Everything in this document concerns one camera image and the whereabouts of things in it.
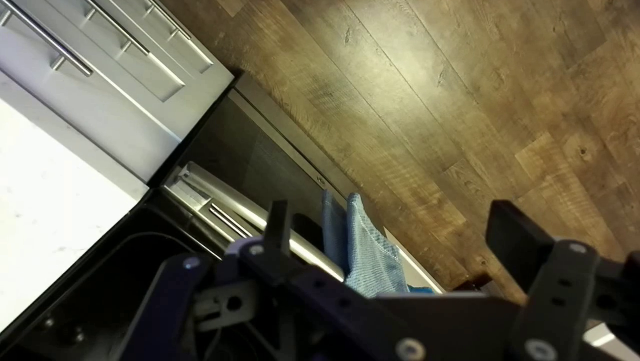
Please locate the black glass top stove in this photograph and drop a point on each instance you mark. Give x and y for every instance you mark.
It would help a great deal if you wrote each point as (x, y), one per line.
(267, 160)

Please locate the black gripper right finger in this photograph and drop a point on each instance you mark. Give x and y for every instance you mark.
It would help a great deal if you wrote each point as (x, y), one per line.
(561, 288)

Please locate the white drawer with panel front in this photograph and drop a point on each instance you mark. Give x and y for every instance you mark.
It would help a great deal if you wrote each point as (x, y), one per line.
(133, 67)

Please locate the light blue towel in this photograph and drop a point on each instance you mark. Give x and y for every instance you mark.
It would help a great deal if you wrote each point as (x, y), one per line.
(370, 254)

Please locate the lowest white panel drawer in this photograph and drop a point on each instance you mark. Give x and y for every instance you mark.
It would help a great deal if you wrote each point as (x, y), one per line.
(213, 83)

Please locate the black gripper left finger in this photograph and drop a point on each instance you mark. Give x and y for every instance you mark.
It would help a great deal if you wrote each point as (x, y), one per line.
(332, 301)

